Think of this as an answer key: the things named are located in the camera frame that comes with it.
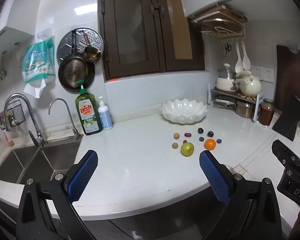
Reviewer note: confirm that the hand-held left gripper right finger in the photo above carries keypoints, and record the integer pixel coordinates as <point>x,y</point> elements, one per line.
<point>212,175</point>

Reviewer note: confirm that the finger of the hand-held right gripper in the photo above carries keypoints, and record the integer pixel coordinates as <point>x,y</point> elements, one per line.
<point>282,152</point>

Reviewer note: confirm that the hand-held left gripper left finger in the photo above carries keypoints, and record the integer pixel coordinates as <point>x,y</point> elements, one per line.
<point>83,175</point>

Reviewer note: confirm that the orange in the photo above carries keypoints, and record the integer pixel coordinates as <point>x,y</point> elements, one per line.
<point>210,144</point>

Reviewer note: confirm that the green apple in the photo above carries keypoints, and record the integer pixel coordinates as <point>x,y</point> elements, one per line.
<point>187,149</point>

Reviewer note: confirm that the dark plum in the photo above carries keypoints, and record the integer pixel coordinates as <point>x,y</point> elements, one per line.
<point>210,133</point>
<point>200,130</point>

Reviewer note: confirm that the small brown round fruit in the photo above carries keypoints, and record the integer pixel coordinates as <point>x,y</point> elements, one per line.
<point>176,136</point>
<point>175,145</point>

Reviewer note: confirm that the white scalloped bowl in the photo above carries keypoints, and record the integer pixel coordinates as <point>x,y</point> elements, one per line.
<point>182,112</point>

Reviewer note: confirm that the black knife holder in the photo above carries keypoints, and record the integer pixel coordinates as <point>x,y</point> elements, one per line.
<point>290,120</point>

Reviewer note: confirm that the jar of red sauce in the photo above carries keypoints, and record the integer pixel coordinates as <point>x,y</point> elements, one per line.
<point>266,113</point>

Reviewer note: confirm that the white shelf rack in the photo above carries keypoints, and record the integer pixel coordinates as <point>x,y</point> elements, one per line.
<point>258,105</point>

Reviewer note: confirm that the thin steel water faucet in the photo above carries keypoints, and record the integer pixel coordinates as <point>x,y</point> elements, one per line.
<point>71,120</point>

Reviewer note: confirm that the steel pot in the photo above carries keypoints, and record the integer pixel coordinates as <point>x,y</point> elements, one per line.
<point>245,108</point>

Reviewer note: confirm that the steel sink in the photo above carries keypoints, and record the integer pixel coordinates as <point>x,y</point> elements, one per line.
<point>27,162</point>

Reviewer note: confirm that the green dish soap bottle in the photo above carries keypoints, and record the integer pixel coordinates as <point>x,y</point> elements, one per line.
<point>87,115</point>

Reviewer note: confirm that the white pump bottle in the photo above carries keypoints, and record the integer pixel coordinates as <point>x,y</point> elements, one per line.
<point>105,118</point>

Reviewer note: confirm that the dark brown cutting board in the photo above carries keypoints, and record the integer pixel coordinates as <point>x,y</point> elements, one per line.
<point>293,77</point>

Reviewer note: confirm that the cream kettle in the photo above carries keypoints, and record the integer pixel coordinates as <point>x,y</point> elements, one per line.
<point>251,85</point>

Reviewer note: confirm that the white pot with glass lid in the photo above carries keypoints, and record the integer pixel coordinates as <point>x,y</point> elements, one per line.
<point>225,82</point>

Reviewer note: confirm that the white rice spoon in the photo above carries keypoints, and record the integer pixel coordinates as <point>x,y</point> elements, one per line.
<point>238,65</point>
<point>246,61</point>

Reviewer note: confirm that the tall steel kitchen faucet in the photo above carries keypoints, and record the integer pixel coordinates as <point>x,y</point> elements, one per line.
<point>22,97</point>

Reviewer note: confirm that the black frying pan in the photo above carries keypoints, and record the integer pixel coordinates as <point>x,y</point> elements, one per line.
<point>73,72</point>

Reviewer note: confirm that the scissors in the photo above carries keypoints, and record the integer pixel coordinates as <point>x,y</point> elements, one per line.
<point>227,48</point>

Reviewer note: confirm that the copper ladle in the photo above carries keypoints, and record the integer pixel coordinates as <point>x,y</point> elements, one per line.
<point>91,53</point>

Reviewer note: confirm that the plastic bag pack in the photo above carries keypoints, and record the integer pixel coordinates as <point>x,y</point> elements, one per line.
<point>38,60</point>

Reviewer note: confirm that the hanging metal spoon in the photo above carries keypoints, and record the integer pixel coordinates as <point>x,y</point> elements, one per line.
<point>3,71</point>

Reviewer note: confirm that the perforated metal steamer tray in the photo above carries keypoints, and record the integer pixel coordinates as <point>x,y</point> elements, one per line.
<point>92,37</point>

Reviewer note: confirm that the wooden cutting board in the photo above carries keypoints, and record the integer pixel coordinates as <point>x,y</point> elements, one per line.
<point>221,13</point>

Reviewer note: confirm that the brown wooden window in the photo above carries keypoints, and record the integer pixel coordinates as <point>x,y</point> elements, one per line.
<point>155,30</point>

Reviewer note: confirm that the white wall socket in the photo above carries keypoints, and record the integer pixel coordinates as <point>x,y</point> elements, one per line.
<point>268,75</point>
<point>257,72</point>

